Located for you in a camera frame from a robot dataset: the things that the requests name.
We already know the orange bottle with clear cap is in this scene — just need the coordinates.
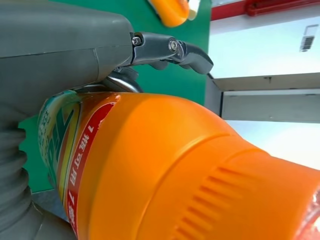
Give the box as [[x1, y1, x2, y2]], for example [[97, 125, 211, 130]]
[[147, 0, 201, 28]]

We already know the red panel board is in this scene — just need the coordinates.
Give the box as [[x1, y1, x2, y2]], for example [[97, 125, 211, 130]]
[[211, 0, 320, 22]]

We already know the grey wall ledge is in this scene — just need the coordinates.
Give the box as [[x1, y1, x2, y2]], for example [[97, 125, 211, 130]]
[[204, 72, 320, 124]]

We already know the green table mat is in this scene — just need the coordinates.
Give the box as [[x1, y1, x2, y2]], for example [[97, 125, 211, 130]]
[[18, 0, 213, 195]]

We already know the orange bottle with white cap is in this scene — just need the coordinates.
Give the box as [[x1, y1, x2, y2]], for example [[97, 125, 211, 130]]
[[37, 91, 320, 240]]

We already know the wall vent grille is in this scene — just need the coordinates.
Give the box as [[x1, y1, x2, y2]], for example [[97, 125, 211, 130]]
[[299, 24, 320, 53]]

